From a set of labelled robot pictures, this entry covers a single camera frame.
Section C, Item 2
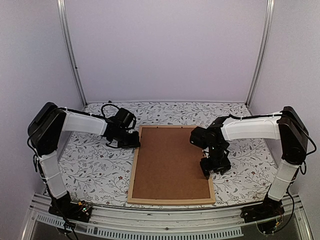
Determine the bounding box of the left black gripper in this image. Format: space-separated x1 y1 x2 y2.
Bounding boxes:
112 128 141 150

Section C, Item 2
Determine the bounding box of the aluminium post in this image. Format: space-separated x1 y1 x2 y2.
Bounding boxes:
245 0 275 108
56 0 88 107

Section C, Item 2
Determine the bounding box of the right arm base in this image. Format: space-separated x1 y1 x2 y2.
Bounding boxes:
240 198 285 235

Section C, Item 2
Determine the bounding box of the right aluminium post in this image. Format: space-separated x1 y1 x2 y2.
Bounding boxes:
245 0 275 108

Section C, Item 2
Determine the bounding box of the brown backing board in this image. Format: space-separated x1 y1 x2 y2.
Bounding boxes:
131 126 211 201

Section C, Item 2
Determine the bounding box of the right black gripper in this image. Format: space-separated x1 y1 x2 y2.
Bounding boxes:
199 144 231 179

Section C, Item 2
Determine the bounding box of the wooden picture frame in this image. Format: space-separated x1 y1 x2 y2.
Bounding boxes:
126 124 216 206

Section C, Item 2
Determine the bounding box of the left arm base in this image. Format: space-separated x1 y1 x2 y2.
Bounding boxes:
48 198 93 223

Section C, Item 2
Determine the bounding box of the front aluminium rail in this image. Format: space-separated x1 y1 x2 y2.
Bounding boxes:
21 194 314 240

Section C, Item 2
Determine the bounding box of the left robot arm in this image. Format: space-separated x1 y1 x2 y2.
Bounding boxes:
27 102 141 217

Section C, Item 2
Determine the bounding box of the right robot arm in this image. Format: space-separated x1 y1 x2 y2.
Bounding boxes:
189 106 313 218

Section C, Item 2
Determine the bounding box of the left aluminium post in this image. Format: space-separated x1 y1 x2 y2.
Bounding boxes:
56 0 88 107

